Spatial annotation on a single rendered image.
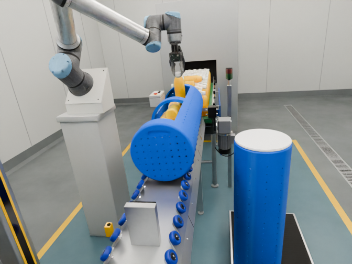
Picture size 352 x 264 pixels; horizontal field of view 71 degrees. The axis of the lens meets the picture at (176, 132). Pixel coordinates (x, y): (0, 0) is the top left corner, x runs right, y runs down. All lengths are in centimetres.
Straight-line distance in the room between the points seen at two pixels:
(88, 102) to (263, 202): 130
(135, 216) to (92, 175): 125
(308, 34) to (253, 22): 119
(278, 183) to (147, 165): 65
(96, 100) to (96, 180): 63
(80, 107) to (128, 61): 469
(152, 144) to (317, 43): 560
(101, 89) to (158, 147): 90
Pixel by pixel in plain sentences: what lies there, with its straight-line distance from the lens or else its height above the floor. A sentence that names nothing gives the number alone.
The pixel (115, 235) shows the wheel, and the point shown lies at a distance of 89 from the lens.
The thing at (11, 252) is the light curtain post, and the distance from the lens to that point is 86.
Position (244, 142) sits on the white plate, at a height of 104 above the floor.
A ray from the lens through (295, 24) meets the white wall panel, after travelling 623.
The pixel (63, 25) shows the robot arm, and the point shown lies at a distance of 168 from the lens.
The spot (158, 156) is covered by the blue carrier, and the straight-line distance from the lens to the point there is 109.
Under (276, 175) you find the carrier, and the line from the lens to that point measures 130.
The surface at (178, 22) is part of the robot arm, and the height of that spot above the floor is 164.
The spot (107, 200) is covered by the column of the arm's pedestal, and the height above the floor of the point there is 39.
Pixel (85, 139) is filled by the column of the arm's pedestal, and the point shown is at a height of 92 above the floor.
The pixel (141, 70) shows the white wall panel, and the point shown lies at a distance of 642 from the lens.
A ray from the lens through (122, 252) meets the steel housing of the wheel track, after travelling 91.
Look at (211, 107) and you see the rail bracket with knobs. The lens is 204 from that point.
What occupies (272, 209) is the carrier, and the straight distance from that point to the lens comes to 141.
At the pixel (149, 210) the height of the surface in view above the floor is 107.
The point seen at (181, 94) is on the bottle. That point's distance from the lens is 169.
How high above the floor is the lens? 156
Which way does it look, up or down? 21 degrees down
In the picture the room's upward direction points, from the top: 5 degrees counter-clockwise
